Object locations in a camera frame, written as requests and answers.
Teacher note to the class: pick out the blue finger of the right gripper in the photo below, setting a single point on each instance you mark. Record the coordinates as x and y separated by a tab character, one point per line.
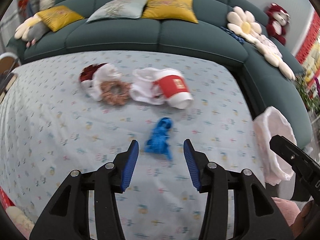
293	155

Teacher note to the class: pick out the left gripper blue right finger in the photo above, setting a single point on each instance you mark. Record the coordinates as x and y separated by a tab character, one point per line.
193	160

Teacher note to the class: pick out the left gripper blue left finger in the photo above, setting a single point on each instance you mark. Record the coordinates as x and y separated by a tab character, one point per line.
130	159

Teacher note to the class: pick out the blue wrapper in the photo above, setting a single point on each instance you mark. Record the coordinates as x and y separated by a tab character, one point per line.
158	139

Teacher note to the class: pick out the brown floral scrunchie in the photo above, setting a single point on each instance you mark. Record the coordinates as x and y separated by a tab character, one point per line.
115	93

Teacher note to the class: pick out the white tissue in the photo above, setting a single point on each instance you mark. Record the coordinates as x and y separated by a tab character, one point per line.
143	87

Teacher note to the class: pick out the red white paper cup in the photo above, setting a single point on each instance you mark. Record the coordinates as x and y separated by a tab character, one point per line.
174	88

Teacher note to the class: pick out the dark red velvet scrunchie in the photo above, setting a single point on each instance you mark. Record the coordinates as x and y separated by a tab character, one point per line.
87	72

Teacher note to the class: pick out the white sock with red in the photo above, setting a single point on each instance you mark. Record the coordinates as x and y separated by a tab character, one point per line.
107	72

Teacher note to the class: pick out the white lined trash bin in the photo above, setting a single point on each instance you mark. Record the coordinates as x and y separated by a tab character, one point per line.
270	127

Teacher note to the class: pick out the right hand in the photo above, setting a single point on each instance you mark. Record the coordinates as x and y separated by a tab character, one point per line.
306	225

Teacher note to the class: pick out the potted plant with orchids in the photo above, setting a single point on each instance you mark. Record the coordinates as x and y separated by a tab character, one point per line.
310	101

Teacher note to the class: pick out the floral light blue tablecloth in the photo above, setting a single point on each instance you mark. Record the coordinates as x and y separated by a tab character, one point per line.
49	126

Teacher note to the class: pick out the white daisy pillow lower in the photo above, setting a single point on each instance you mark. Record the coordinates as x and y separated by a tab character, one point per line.
275	60

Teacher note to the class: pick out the white daisy pillow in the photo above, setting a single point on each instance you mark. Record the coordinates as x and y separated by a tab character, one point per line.
275	60
243	23

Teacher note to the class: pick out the pink white folded cloth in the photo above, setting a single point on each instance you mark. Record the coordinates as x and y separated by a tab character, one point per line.
270	45

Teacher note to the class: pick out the blue scrunchie on sofa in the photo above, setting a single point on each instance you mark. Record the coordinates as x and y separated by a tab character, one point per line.
233	34

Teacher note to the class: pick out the red white teddy bear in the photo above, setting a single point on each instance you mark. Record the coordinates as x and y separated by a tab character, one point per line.
278	19

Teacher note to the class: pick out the white daisy pillow upper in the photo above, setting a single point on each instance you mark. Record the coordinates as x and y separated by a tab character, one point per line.
243	23

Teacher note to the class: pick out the teal sectional sofa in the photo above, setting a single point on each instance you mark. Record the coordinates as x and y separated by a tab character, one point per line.
264	85

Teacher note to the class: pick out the books stack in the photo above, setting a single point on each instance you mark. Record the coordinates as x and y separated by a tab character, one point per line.
6	83

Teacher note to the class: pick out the light blue embroidered cushion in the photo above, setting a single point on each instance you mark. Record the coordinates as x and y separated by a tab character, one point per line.
118	9

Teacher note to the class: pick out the wooden round side table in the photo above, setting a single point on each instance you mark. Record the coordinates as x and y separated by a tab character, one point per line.
8	62

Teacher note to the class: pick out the yellow cushion centre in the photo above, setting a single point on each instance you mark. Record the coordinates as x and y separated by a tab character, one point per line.
170	9

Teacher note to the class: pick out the yellow cushion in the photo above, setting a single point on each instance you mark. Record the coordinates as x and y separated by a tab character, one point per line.
56	18
170	9

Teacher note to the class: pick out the grey plush toy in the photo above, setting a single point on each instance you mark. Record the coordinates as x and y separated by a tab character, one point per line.
35	33

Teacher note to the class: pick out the yellow cushion left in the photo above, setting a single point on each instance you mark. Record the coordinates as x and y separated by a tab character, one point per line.
56	18

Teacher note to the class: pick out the white flower pillow left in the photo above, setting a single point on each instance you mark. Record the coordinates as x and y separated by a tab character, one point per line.
22	30

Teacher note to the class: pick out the red wall decoration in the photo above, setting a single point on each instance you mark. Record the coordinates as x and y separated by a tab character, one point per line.
308	54

